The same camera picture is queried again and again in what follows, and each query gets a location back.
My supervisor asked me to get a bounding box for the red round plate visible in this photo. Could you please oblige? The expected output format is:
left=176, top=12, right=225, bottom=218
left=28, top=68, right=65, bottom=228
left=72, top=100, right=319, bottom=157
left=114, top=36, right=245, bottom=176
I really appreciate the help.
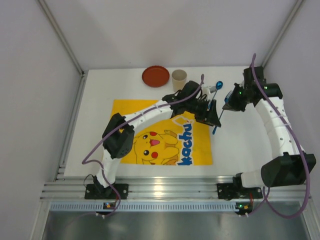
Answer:
left=142, top=65, right=170, bottom=88

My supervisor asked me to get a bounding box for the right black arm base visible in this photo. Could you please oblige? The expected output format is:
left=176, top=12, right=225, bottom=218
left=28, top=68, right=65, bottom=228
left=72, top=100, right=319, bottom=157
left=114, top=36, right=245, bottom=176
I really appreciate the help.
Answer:
left=216, top=183, right=263, bottom=201

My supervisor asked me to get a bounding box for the purple cable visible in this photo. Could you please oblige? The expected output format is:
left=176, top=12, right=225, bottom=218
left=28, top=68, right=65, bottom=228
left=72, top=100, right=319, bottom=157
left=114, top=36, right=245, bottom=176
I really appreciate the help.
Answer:
left=81, top=73, right=205, bottom=218
left=246, top=52, right=312, bottom=220

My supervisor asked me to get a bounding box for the left aluminium frame post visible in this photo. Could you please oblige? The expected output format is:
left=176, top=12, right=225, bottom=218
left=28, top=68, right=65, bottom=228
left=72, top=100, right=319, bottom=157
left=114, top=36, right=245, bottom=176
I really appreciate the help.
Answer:
left=36, top=0, right=85, bottom=76

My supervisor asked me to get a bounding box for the beige paper cup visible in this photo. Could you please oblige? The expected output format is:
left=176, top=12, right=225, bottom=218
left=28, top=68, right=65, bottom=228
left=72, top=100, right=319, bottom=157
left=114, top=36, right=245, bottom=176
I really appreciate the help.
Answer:
left=171, top=69, right=188, bottom=92

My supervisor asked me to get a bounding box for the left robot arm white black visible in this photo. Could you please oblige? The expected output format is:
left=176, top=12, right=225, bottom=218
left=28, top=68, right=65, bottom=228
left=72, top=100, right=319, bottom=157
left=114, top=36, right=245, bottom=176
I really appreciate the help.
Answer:
left=93, top=81, right=221, bottom=199

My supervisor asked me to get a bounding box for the blue metal spoon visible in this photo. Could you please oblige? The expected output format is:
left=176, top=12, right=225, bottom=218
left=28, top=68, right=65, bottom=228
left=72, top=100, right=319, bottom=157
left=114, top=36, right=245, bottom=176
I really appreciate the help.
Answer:
left=207, top=80, right=223, bottom=110

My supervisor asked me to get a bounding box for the blue metal fork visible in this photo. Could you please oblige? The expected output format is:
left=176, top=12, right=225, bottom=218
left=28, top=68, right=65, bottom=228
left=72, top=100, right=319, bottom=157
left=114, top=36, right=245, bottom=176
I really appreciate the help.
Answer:
left=212, top=96, right=232, bottom=136

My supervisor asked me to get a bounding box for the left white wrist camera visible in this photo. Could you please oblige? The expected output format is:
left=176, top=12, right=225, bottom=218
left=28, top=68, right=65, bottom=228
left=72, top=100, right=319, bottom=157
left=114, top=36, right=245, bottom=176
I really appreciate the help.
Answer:
left=201, top=86, right=217, bottom=96

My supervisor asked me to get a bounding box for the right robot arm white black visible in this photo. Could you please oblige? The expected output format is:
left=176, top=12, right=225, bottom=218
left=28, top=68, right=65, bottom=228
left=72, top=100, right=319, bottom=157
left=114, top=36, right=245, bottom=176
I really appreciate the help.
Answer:
left=223, top=66, right=316, bottom=188

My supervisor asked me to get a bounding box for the perforated metal cable duct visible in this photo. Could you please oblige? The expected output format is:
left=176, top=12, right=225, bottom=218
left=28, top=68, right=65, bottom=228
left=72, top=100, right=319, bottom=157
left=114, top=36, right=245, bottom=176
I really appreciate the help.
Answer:
left=49, top=201, right=252, bottom=213

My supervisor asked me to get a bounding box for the aluminium mounting rail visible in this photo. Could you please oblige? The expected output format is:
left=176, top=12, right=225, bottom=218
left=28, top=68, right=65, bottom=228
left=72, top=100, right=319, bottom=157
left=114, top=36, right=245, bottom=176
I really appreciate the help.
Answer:
left=39, top=175, right=312, bottom=201

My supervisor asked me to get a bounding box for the aluminium frame post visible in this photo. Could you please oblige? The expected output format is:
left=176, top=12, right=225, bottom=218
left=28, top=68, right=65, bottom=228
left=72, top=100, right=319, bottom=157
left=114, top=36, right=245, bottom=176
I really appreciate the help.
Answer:
left=261, top=0, right=306, bottom=68
left=36, top=0, right=85, bottom=76

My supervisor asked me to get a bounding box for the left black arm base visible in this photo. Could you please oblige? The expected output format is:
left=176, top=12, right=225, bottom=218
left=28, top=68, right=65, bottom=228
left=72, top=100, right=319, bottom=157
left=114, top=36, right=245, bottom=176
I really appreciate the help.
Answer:
left=84, top=183, right=129, bottom=200

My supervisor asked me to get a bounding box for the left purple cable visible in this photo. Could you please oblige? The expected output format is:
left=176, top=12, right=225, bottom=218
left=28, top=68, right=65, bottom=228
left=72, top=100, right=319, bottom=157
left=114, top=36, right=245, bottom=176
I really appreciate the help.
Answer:
left=81, top=73, right=205, bottom=218

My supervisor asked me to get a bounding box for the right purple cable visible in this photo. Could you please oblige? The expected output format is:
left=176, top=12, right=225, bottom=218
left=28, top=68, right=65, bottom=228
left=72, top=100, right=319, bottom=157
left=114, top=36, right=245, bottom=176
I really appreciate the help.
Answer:
left=246, top=52, right=312, bottom=220

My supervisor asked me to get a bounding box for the right aluminium frame post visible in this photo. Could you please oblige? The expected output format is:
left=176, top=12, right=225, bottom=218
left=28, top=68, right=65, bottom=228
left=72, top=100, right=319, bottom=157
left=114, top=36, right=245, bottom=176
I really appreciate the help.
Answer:
left=261, top=0, right=306, bottom=68

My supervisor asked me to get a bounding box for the yellow Pikachu cloth placemat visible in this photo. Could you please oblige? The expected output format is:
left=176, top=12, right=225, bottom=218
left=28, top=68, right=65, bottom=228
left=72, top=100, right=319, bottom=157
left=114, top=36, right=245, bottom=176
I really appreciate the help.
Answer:
left=121, top=112, right=213, bottom=166

